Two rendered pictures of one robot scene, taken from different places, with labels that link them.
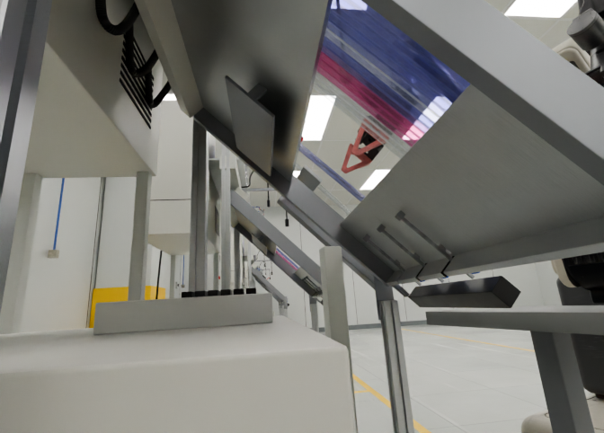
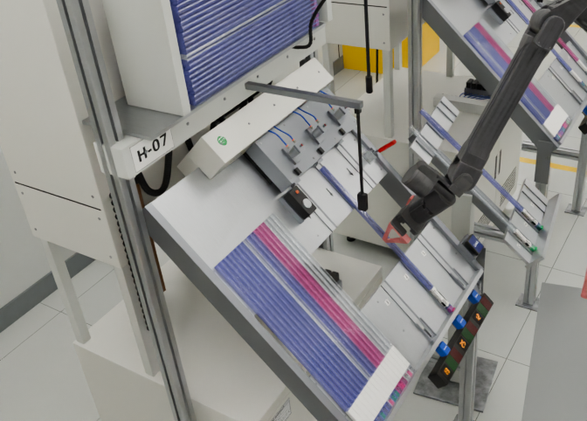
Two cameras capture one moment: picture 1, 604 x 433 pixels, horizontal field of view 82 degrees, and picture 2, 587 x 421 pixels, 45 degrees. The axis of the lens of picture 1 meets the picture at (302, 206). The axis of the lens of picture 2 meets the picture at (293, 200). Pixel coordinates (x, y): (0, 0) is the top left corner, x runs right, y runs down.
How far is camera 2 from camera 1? 1.72 m
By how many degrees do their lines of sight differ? 63
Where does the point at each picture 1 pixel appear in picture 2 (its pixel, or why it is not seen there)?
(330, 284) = (454, 226)
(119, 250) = not seen: outside the picture
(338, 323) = not seen: hidden behind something
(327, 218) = not seen: hidden behind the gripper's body
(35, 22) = (171, 341)
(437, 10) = (276, 368)
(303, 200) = (397, 194)
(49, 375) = (200, 403)
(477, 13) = (290, 374)
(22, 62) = (173, 351)
